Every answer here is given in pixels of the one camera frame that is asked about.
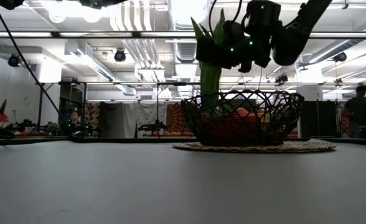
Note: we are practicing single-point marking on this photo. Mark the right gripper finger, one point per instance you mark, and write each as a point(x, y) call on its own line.
point(214, 51)

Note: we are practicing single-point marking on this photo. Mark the green toy bean bunch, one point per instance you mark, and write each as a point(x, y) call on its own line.
point(210, 81)

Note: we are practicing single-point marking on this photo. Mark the orange toy carrot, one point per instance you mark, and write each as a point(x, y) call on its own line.
point(243, 112)

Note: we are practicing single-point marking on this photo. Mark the red toy bell pepper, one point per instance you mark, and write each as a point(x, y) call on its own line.
point(229, 129)

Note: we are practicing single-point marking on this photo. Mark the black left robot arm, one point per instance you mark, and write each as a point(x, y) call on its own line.
point(102, 3)

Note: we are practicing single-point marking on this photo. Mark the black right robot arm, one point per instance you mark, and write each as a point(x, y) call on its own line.
point(295, 34)

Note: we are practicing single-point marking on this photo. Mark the black ceiling spotlight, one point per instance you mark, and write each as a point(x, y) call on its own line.
point(340, 57)
point(119, 55)
point(281, 78)
point(14, 60)

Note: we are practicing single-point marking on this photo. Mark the red patterned cloth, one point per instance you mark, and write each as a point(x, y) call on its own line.
point(174, 118)

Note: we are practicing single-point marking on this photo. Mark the black overhead light bar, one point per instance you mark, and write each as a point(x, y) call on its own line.
point(108, 34)

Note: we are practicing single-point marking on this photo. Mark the grey hanging cloth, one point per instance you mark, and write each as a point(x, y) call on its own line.
point(120, 118)

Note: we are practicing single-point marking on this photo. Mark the round woven placemat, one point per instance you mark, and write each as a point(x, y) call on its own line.
point(320, 146)

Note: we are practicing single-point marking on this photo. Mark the silver ventilation duct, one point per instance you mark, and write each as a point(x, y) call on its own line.
point(184, 15)

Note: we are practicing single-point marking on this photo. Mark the black metal frame stand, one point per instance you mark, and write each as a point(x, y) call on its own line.
point(180, 84)
point(41, 99)

